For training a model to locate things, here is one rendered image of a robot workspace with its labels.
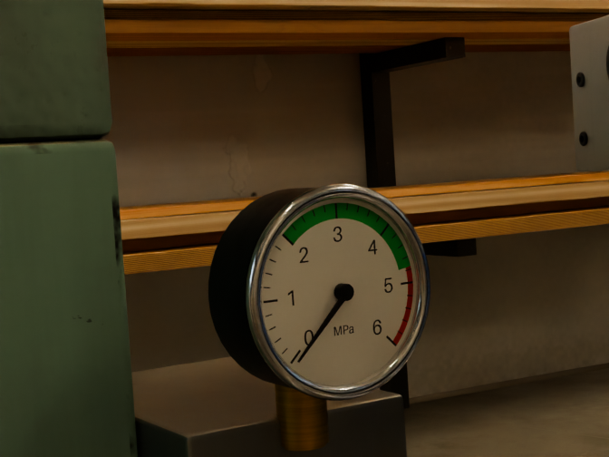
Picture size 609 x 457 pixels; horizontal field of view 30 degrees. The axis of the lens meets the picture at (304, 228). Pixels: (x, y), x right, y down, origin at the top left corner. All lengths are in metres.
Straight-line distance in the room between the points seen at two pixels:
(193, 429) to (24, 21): 0.13
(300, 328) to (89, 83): 0.10
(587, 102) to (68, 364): 0.43
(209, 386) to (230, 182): 2.62
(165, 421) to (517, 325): 3.21
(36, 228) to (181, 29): 2.12
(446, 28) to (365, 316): 2.47
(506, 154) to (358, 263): 3.18
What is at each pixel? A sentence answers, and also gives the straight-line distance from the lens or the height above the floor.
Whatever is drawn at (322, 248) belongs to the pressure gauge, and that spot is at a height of 0.67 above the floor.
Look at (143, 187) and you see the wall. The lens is 2.94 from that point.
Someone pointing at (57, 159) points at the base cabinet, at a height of 0.70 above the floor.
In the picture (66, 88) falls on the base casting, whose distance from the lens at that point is 0.36.
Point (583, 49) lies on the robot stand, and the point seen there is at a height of 0.76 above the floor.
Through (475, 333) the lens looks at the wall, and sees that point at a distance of 3.46.
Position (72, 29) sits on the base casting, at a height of 0.74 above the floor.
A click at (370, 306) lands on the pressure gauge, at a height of 0.65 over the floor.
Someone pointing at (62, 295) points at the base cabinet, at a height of 0.66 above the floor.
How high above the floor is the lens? 0.70
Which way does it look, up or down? 3 degrees down
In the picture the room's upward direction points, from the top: 4 degrees counter-clockwise
